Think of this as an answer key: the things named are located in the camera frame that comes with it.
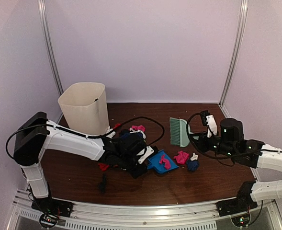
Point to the blue plastic dustpan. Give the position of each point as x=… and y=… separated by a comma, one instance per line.
x=153, y=163

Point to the aluminium frame post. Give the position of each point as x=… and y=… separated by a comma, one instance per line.
x=48, y=44
x=242, y=19

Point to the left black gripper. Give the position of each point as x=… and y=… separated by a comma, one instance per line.
x=142, y=169

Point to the pink scrap near gripper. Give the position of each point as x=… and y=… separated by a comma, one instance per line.
x=165, y=162

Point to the navy scrap front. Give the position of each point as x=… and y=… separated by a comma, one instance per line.
x=193, y=165

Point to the right aluminium frame post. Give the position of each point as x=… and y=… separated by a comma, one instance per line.
x=242, y=19

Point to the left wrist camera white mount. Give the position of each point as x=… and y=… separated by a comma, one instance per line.
x=145, y=153

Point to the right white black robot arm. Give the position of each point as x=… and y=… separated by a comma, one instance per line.
x=229, y=143

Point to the red white scrap near bin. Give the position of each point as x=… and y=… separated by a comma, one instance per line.
x=115, y=127

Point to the pink scrap centre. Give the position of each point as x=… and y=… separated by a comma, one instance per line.
x=181, y=157

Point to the white scrap centre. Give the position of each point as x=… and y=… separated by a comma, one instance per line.
x=194, y=157

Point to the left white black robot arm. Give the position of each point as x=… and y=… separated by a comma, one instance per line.
x=39, y=134

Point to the front aluminium rail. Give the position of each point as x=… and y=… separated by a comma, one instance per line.
x=89, y=216

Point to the red paper scrap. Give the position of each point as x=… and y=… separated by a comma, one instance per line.
x=103, y=167

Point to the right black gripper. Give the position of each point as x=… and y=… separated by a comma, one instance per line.
x=200, y=143

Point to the beige plastic waste bin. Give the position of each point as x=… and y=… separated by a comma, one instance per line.
x=84, y=107

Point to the pink white scrap back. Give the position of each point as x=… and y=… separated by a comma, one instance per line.
x=138, y=129

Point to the navy blue scrap back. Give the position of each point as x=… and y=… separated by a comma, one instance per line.
x=126, y=134

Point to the black scrap front left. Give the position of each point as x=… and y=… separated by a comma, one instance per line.
x=102, y=184

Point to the left aluminium frame post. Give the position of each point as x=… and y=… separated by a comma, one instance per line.
x=48, y=44

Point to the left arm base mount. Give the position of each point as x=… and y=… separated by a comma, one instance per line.
x=52, y=211

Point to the mint green hand brush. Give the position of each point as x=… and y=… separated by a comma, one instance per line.
x=178, y=134

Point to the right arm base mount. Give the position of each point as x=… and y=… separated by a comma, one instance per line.
x=238, y=209

